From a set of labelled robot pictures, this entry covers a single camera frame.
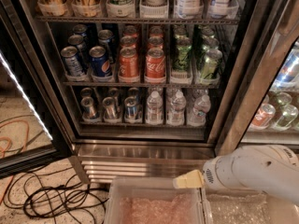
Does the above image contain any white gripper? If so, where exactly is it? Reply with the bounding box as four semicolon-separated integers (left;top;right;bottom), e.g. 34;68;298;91
173;147;265;191

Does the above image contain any clear water bottle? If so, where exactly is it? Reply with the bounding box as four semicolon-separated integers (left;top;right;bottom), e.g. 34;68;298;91
146;91;163;125
187;94;211;127
166;91;186;126

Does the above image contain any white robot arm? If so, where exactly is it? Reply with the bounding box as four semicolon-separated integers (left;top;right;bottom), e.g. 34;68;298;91
173;145;299;205

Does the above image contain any stainless fridge bottom grille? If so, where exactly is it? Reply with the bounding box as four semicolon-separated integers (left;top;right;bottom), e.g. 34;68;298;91
77;145;215;183

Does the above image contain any open fridge glass door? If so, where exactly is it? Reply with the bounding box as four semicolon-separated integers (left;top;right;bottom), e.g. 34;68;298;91
0;7;71;178

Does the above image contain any left clear plastic bin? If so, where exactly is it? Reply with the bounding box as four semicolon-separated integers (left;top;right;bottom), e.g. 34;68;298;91
104;176;204;224

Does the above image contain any clear plastic bin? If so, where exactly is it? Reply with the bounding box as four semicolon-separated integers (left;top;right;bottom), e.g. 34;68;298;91
201;189;299;224
104;176;204;224

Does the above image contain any right clear plastic bin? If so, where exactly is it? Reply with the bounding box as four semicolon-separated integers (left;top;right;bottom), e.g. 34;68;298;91
201;189;299;224

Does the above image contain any front slim can middle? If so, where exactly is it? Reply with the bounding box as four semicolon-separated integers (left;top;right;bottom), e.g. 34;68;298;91
103;97;119;119

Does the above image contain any front green soda can left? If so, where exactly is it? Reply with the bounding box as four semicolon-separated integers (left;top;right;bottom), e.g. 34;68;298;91
173;37;192;71

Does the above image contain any front slim can left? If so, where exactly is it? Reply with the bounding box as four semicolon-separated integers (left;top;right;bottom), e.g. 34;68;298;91
80;97;99;119

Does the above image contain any front red Coca-Cola can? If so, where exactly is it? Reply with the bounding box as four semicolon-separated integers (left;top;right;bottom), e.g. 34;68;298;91
146;48;165;78

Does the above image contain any front orange soda can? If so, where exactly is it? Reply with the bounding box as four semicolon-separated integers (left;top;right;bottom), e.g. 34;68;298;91
120;47;139;77

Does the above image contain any front blue Pepsi can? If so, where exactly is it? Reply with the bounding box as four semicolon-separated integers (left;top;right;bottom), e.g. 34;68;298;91
89;46;112;77

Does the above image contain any front silver diet Pepsi can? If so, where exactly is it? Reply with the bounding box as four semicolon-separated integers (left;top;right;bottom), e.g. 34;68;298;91
61;46;85;77

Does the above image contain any black cable on floor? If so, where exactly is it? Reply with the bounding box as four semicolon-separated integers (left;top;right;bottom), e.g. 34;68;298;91
2;163;109;224

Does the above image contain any orange cable on floor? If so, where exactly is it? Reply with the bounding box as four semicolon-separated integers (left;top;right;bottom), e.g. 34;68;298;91
0;119;30;203

